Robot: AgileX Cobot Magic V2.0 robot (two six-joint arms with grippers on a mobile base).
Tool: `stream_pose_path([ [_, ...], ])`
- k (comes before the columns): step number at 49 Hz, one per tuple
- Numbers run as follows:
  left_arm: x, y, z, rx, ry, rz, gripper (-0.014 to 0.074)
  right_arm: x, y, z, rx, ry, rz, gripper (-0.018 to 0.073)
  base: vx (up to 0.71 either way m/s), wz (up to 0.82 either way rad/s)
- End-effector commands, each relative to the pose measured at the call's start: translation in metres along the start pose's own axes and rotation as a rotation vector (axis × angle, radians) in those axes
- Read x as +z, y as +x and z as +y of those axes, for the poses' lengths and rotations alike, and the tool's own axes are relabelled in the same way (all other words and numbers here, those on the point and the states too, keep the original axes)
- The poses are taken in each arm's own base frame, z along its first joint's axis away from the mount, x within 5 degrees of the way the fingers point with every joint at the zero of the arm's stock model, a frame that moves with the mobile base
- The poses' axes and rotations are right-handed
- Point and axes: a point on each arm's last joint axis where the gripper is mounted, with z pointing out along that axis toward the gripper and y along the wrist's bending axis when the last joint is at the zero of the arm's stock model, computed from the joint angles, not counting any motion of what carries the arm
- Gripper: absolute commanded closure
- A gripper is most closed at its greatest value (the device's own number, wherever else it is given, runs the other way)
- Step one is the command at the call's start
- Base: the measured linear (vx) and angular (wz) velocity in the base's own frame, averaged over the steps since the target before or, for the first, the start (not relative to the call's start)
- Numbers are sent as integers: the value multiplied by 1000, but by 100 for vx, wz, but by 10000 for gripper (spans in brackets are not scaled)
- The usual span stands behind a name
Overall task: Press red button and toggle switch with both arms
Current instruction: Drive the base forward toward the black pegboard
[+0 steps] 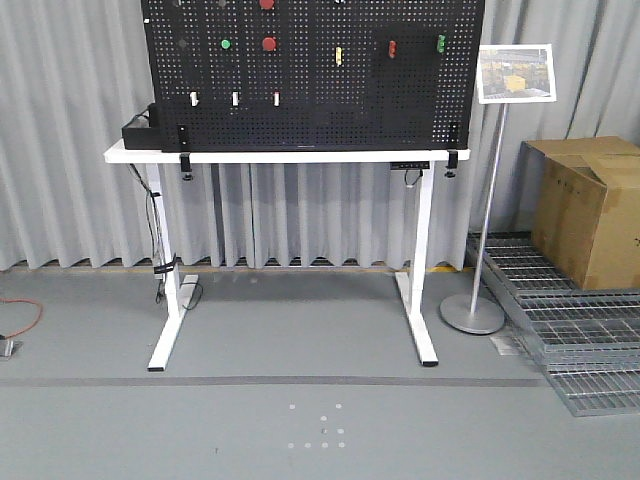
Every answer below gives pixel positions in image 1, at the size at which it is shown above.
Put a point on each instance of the right black panel clamp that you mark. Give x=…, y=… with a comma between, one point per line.
x=453, y=156

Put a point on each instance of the black box on desk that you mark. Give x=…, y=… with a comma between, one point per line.
x=143, y=131

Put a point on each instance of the upper red push button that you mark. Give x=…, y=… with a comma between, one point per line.
x=267, y=4

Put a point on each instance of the black perforated pegboard panel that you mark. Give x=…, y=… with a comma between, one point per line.
x=370, y=102

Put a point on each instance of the grey curtain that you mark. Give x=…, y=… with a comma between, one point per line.
x=74, y=72

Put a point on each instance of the metal floor grating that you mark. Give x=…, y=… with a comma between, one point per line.
x=586, y=343

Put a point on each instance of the silver sign stand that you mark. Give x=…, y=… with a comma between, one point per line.
x=506, y=75

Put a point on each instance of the green toggle switch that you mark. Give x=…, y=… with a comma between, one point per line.
x=441, y=43

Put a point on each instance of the white standing desk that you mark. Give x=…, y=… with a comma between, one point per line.
x=410, y=284

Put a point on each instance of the grey floor socket box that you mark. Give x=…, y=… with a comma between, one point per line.
x=8, y=347

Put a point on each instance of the left black panel clamp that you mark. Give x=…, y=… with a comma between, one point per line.
x=184, y=155

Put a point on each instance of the lower red push button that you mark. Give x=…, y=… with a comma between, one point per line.
x=269, y=43

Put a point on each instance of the red push button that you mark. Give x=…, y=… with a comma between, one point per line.
x=267, y=4
x=269, y=43

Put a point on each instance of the white power strip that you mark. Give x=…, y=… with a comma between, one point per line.
x=186, y=295

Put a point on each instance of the desk height control panel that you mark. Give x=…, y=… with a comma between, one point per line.
x=418, y=165

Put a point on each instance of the black panel clamp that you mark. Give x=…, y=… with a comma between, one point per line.
x=453, y=156
x=184, y=155

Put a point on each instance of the brown cardboard box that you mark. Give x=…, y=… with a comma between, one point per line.
x=587, y=217

